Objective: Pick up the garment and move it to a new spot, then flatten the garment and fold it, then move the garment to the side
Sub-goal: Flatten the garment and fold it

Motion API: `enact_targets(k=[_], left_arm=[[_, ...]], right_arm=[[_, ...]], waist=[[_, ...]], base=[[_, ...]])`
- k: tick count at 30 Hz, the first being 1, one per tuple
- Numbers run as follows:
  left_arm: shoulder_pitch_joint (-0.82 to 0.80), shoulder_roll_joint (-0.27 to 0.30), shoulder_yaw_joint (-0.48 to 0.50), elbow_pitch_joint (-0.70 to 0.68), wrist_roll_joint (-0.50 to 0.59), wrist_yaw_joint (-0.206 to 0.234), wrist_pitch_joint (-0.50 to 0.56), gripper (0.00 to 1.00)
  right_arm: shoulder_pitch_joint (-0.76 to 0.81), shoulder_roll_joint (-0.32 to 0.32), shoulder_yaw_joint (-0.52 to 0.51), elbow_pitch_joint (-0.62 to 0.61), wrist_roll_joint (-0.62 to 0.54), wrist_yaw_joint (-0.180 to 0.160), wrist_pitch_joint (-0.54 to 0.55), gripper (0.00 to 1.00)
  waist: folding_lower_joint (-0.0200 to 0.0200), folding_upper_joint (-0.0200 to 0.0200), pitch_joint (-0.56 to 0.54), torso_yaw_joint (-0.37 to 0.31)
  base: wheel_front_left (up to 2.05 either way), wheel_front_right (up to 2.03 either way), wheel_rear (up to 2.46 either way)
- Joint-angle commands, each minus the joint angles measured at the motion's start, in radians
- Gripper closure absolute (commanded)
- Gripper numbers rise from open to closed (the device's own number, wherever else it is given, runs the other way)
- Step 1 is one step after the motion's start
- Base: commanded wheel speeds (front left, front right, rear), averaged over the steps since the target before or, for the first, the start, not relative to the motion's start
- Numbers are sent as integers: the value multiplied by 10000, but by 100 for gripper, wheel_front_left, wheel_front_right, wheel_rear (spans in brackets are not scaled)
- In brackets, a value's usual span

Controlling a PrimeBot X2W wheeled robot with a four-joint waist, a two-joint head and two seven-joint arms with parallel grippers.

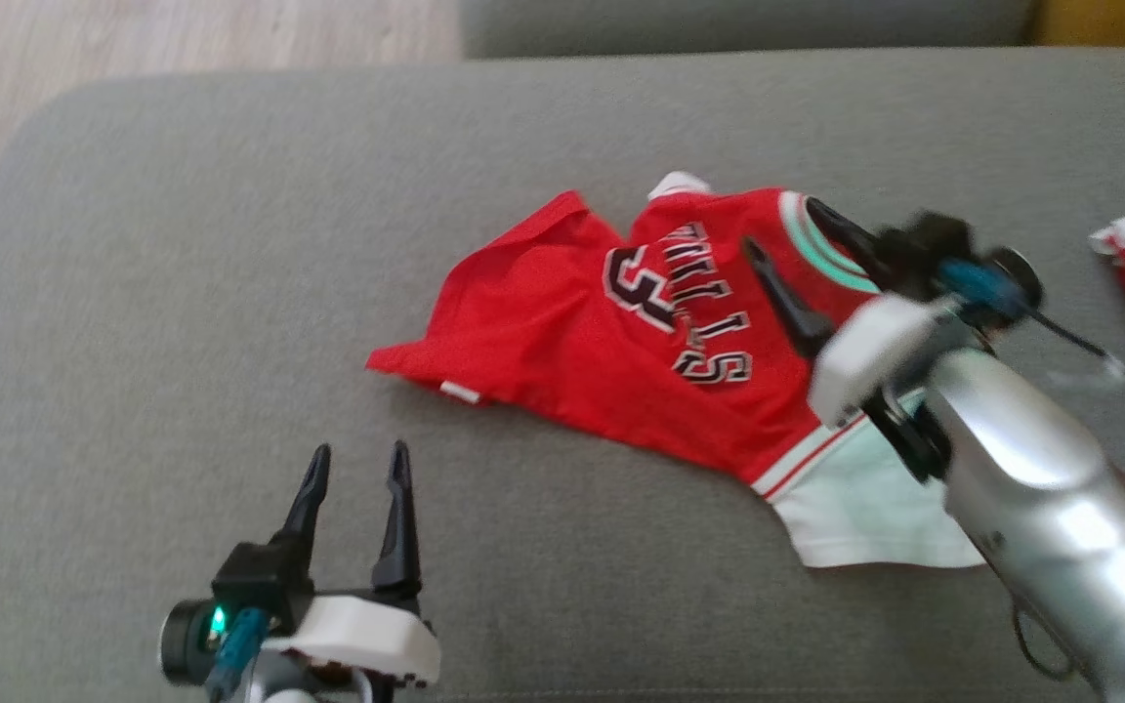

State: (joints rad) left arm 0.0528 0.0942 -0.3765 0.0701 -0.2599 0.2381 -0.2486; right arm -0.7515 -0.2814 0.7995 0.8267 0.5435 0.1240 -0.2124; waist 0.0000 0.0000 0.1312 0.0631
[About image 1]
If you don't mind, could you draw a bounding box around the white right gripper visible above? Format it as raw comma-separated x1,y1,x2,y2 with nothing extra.
741,197,960,431

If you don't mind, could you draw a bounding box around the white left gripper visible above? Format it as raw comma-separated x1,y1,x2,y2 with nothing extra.
158,439,442,687

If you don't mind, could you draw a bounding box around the grey sofa backrest cushion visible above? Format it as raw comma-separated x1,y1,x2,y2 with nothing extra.
458,0,1042,62

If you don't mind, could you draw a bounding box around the red and white basketball jersey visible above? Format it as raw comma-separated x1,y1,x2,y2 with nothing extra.
365,171,988,570

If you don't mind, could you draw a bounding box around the wide yellow sofa backrest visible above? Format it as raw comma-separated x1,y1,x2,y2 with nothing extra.
1029,0,1125,52

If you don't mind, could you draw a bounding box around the teal plug left camera cable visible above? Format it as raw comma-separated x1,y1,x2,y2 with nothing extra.
206,607,272,703

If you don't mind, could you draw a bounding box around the blue plug right camera cable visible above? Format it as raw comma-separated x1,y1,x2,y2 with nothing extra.
936,256,1125,426

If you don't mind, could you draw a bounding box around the large grey sofa seat cushion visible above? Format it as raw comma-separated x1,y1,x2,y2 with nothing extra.
0,47,1125,703

